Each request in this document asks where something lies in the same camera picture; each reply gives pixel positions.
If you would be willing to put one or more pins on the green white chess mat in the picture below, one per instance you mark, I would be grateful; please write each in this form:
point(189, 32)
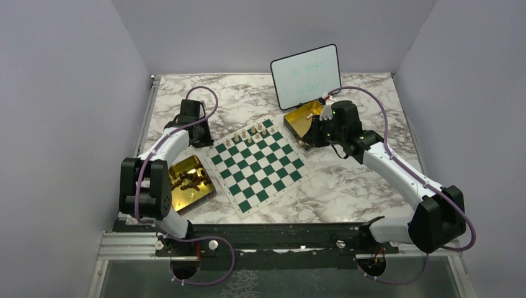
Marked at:
point(256, 172)

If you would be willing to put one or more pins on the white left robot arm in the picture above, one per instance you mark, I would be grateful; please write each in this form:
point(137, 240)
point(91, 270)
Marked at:
point(145, 188)

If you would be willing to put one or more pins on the small whiteboard with stand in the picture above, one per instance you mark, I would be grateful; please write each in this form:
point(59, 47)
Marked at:
point(305, 76)

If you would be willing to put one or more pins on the gold tin with white pieces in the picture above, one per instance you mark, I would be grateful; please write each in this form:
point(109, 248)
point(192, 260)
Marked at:
point(298, 121)

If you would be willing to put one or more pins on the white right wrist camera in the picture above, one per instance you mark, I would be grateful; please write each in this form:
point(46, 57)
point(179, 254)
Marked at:
point(326, 113)

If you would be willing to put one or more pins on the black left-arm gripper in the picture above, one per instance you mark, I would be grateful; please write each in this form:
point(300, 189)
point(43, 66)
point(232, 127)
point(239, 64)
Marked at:
point(207, 141)

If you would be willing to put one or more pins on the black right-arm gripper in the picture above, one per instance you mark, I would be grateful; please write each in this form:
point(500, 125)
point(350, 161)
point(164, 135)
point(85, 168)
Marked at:
point(312, 136)

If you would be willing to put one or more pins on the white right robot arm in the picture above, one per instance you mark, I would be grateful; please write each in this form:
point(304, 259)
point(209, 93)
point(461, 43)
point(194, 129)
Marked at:
point(438, 211)

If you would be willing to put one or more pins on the gold tin with dark pieces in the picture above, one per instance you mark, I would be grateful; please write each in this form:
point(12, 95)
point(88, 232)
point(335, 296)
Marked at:
point(191, 185)

